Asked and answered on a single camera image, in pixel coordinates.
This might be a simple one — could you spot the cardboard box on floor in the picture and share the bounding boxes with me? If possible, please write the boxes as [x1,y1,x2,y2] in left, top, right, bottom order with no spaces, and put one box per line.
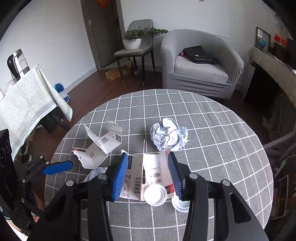
[105,60,132,81]

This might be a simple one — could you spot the red white SanDisk package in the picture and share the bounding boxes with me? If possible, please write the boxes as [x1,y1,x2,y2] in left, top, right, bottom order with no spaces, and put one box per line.
[120,148,175,201]

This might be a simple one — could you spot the open white blister package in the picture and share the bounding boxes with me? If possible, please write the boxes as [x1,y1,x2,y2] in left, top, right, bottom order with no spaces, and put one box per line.
[83,121,122,154]

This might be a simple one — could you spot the white paper cup lid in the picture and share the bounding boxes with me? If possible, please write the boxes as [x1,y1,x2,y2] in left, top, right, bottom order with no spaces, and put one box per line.
[144,184,168,207]

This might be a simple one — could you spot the white patterned tablecloth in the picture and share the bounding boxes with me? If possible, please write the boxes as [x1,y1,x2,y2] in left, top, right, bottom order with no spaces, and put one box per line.
[1,65,73,159]

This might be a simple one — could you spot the beige lace desk cloth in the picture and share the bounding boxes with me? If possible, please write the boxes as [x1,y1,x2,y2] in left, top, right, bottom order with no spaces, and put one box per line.
[249,47,296,106]

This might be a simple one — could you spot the camera mounted on gripper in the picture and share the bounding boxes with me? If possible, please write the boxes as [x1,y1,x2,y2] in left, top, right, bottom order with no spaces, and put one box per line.
[0,129,16,184]

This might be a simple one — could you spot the black electric kettle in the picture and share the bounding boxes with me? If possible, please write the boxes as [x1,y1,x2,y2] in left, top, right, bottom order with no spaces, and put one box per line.
[7,49,30,81]

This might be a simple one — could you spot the small blue globe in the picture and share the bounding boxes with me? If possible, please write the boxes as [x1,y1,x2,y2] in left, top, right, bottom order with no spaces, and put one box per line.
[258,38,266,49]

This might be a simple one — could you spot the black handbag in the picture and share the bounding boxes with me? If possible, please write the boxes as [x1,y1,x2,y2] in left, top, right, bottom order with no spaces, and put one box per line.
[180,45,218,65]

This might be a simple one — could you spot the grey dining chair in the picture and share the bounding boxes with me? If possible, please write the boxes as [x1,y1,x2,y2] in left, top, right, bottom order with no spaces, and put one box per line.
[114,19,156,86]

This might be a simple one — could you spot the potted green plant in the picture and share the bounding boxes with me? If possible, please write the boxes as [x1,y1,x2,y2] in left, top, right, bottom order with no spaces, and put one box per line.
[123,27,168,50]

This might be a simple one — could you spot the blue slippers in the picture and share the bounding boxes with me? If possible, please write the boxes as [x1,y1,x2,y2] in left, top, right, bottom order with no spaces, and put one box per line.
[54,83,70,103]

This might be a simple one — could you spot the picture frame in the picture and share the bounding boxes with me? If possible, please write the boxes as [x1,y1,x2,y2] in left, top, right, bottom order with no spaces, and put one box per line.
[255,27,271,52]

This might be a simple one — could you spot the small red flags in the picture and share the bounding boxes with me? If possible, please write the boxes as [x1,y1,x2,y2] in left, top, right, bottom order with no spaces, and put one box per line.
[274,34,287,46]

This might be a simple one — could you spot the torn red white package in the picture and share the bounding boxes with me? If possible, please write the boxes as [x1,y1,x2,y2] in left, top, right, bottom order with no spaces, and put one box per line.
[72,143,107,170]

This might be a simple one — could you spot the crumpled white paper ball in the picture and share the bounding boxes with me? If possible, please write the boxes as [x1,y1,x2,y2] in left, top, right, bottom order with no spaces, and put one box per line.
[150,118,189,152]

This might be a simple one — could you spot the grey armchair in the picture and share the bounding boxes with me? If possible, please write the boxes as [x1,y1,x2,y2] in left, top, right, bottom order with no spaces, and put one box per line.
[160,29,244,99]

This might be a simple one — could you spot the grey door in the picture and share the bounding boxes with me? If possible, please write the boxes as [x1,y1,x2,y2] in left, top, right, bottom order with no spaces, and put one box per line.
[80,0,123,70]

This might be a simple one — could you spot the grey checked round tablecloth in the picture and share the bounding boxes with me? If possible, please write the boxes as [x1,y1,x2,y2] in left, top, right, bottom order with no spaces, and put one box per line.
[44,88,275,241]

